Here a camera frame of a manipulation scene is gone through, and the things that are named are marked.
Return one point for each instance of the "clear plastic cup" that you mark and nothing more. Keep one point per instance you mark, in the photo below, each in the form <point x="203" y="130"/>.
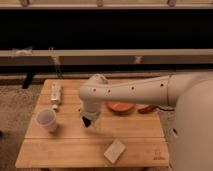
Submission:
<point x="47" y="119"/>

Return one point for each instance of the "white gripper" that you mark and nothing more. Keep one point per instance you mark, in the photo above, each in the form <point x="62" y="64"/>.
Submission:
<point x="90" y="110"/>

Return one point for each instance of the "white tube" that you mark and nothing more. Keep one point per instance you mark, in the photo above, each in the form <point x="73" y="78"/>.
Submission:
<point x="56" y="90"/>

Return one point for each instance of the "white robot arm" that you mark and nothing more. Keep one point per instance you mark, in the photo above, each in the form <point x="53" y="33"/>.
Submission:
<point x="191" y="95"/>

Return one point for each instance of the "wooden folding table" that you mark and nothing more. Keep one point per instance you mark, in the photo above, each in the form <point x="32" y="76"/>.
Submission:
<point x="75" y="146"/>

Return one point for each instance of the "beige sponge block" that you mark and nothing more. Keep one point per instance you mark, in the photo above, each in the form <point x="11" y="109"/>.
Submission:
<point x="114" y="151"/>

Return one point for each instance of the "orange bowl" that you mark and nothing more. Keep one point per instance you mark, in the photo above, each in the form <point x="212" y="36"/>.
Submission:
<point x="119" y="107"/>

